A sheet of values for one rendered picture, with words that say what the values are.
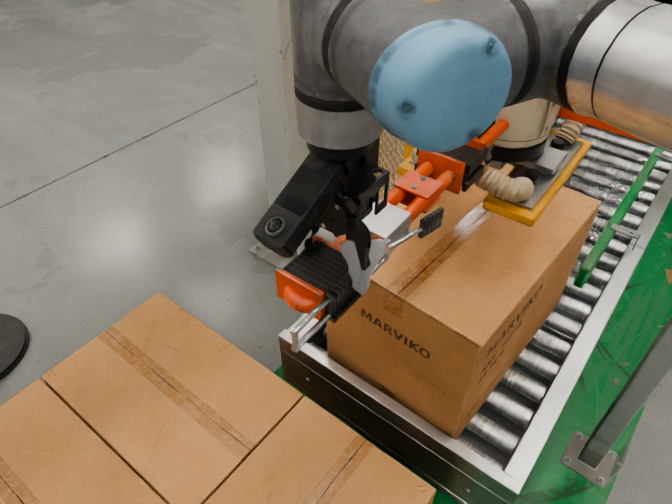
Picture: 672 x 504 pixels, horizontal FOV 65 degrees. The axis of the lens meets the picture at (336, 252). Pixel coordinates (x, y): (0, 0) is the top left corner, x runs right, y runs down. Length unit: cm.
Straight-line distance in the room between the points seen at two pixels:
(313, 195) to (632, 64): 30
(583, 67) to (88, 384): 141
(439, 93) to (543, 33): 10
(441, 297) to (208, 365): 71
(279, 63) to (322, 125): 149
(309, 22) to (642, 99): 26
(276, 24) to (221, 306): 119
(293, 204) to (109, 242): 235
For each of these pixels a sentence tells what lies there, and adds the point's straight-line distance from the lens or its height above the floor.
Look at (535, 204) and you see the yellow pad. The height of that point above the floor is 116.
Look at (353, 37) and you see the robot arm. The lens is 41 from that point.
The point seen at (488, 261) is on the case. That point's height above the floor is 95.
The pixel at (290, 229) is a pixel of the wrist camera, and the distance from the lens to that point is 53.
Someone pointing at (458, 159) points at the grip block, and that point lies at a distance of 89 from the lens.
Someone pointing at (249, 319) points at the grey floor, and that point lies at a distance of 231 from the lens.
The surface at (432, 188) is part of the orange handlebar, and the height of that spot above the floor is 128.
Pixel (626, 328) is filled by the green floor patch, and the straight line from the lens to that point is 256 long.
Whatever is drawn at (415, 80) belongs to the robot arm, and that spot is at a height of 160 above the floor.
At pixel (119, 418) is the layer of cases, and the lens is 149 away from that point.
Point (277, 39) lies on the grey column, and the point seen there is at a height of 106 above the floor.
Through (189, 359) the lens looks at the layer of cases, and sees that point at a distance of 154.
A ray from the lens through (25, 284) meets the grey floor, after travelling 281.
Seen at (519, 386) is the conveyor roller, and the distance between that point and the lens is 153.
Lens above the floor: 175
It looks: 43 degrees down
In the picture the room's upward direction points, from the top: straight up
